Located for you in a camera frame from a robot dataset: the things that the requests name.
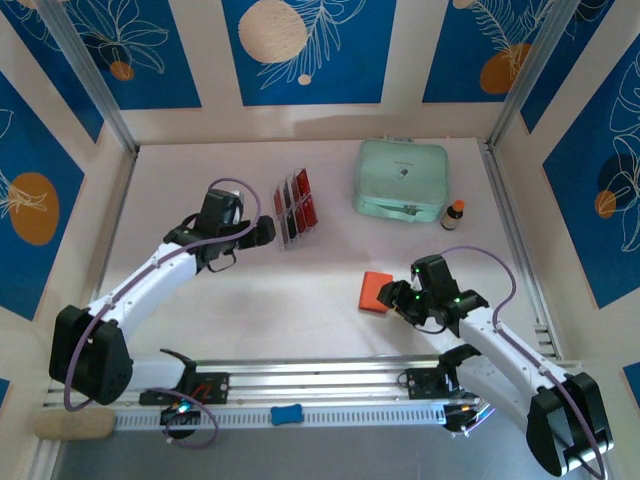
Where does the orange card holder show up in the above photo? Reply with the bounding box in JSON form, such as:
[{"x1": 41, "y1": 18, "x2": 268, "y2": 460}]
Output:
[{"x1": 358, "y1": 271, "x2": 396, "y2": 315}]

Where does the brown bottle orange cap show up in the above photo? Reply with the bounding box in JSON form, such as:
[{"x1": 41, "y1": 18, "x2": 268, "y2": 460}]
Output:
[{"x1": 440, "y1": 199, "x2": 467, "y2": 232}]

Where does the mint green zip case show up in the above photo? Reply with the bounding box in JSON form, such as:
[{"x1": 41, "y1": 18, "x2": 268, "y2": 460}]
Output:
[{"x1": 353, "y1": 138, "x2": 450, "y2": 225}]

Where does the blue bone-shaped piece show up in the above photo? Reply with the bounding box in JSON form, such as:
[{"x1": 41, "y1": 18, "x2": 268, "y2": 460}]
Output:
[{"x1": 269, "y1": 405, "x2": 304, "y2": 428}]

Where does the beige oblong pad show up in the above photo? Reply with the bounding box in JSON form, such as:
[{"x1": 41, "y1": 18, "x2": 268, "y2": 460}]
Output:
[{"x1": 33, "y1": 408, "x2": 117, "y2": 441}]

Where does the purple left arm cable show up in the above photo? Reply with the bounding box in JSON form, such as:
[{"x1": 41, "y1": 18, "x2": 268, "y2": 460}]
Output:
[{"x1": 63, "y1": 178, "x2": 265, "y2": 412}]

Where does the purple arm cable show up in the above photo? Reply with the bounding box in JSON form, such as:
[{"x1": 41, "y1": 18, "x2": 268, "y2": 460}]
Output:
[
  {"x1": 442, "y1": 245, "x2": 606, "y2": 476},
  {"x1": 63, "y1": 178, "x2": 265, "y2": 412}
]

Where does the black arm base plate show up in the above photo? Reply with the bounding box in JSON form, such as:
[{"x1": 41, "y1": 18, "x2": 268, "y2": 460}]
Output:
[
  {"x1": 138, "y1": 372, "x2": 231, "y2": 407},
  {"x1": 405, "y1": 367, "x2": 481, "y2": 401}
]

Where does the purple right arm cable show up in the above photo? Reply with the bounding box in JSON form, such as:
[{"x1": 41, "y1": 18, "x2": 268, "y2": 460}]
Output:
[{"x1": 442, "y1": 245, "x2": 606, "y2": 476}]

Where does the aluminium side rail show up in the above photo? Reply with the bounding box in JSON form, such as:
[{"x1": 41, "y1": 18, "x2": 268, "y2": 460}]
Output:
[
  {"x1": 74, "y1": 149, "x2": 139, "y2": 371},
  {"x1": 477, "y1": 139, "x2": 561, "y2": 359}
]

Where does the coloured base wire bundle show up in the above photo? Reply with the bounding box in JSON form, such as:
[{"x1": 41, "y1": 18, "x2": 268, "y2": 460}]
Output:
[{"x1": 444, "y1": 399, "x2": 496, "y2": 439}]

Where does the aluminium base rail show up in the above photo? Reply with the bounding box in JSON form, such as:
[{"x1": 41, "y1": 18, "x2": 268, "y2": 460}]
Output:
[{"x1": 42, "y1": 355, "x2": 589, "y2": 409}]

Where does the grey slotted cable duct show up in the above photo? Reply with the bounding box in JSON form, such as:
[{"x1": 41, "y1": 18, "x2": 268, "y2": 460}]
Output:
[{"x1": 113, "y1": 404, "x2": 449, "y2": 429}]

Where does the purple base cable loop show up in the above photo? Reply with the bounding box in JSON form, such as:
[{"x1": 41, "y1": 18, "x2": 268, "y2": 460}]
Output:
[{"x1": 164, "y1": 399, "x2": 220, "y2": 449}]

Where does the aluminium frame post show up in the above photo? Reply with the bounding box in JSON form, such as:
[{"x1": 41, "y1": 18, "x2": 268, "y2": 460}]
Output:
[
  {"x1": 37, "y1": 0, "x2": 140, "y2": 154},
  {"x1": 487, "y1": 0, "x2": 581, "y2": 151}
]

